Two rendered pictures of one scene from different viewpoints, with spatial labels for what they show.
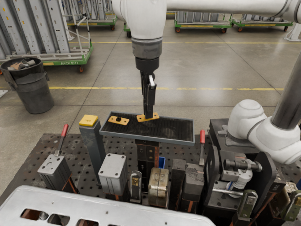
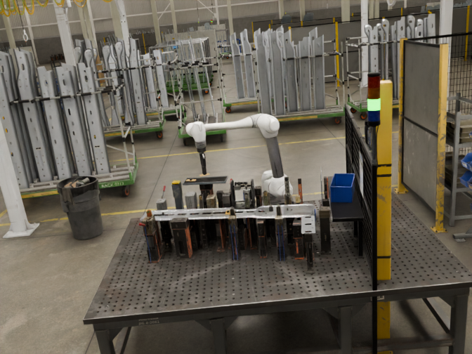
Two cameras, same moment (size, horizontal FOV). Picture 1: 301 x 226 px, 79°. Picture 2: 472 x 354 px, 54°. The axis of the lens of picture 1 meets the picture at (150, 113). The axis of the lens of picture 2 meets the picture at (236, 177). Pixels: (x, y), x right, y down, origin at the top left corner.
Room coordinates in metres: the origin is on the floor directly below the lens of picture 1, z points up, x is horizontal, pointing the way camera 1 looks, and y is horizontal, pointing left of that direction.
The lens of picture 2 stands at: (-3.19, -0.26, 2.44)
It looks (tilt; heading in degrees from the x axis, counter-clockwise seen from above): 19 degrees down; 0
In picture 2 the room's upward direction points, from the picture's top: 6 degrees counter-clockwise
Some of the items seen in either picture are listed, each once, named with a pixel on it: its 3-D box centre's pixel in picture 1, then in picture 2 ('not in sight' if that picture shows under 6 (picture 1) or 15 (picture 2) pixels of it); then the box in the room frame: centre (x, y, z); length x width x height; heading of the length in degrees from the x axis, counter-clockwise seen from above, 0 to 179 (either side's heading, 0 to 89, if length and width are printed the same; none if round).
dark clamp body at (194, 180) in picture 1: (188, 200); (229, 215); (0.39, -0.16, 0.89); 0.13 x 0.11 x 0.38; 170
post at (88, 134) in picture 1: (98, 155); (180, 207); (0.60, 0.27, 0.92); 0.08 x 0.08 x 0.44; 80
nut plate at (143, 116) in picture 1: (148, 115); not in sight; (0.55, 0.01, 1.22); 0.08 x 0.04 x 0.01; 105
